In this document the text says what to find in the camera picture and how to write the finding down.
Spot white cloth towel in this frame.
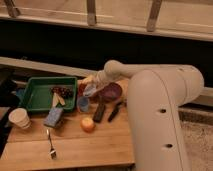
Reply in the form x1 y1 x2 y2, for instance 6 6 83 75
83 84 97 97

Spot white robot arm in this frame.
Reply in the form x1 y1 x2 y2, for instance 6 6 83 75
82 60 204 171

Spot red bowl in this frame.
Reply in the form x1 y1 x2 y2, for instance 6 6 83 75
78 83 98 96

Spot purple bowl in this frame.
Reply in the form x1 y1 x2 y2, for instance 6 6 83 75
99 83 123 102

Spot small blue cup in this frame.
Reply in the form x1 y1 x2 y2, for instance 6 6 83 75
77 96 89 112

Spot dark grape bunch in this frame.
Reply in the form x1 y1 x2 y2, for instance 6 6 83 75
51 87 73 98

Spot black rectangular block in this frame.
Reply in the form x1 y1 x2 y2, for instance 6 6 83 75
93 103 106 123

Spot black marker pen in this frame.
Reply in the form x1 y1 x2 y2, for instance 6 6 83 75
108 102 123 122

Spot yellow cheese wedge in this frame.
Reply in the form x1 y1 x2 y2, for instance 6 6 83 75
52 93 65 107

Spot orange apple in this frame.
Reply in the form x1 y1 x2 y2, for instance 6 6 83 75
80 117 95 133

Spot blue sponge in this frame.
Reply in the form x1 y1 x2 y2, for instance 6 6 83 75
44 107 63 127

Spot green plastic tray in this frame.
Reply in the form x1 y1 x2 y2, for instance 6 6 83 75
20 76 77 113

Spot blue object behind tray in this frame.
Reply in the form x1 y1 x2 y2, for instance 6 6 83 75
15 88 25 100

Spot white paper cup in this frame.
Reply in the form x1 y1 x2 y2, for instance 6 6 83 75
9 108 31 129

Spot metal fork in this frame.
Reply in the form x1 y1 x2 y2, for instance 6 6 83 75
46 129 57 159

